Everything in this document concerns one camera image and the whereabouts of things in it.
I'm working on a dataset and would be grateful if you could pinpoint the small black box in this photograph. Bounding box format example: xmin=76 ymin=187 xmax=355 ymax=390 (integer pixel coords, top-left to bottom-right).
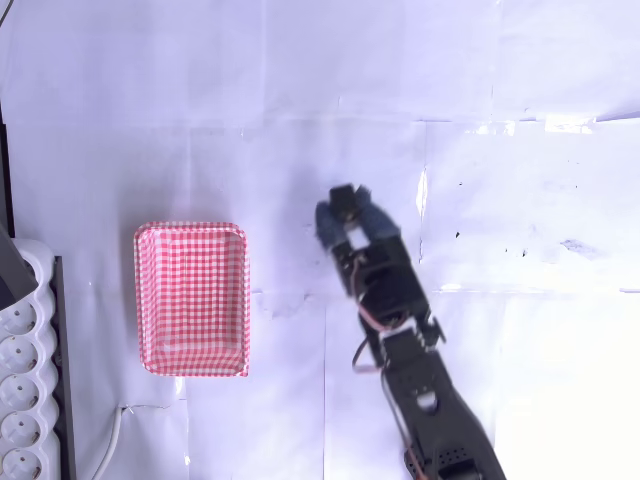
xmin=328 ymin=183 xmax=367 ymax=223

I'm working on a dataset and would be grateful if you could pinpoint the pink checkered tray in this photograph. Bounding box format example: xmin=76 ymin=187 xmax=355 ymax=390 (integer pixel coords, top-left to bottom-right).
xmin=132 ymin=220 xmax=252 ymax=379

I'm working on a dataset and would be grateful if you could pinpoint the black shelf board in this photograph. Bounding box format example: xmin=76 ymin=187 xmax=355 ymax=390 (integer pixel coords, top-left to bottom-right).
xmin=51 ymin=255 xmax=79 ymax=480

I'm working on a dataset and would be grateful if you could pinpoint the dark grey box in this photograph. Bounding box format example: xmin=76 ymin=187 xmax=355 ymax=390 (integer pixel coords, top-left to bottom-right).
xmin=0 ymin=221 xmax=41 ymax=312

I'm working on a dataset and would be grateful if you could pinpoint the black pegboard panel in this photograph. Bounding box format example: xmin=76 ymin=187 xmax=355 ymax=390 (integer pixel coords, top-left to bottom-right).
xmin=0 ymin=102 xmax=16 ymax=240

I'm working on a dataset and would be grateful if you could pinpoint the white power strip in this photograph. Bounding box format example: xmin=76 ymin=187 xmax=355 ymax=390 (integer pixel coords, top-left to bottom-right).
xmin=0 ymin=238 xmax=64 ymax=480

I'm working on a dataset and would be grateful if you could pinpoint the white power cable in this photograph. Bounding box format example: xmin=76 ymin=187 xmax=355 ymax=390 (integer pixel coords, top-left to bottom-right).
xmin=88 ymin=405 xmax=127 ymax=480

